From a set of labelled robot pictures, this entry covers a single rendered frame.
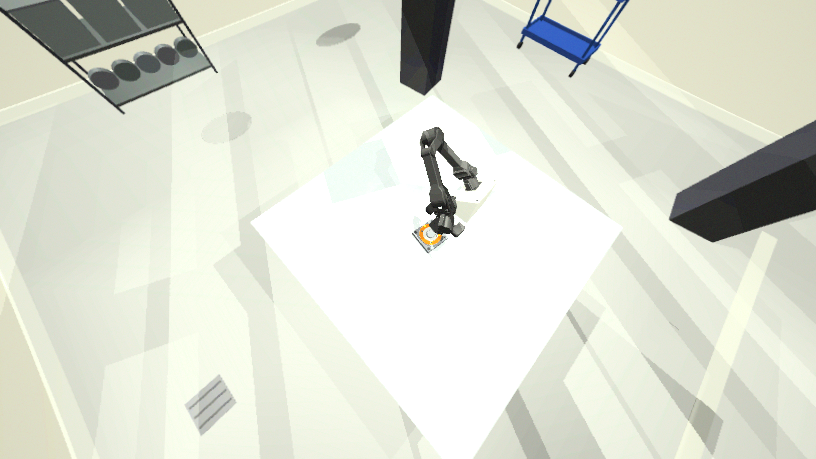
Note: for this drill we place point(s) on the orange round plate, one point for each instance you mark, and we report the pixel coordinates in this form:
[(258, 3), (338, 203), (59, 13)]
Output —
[(427, 240)]

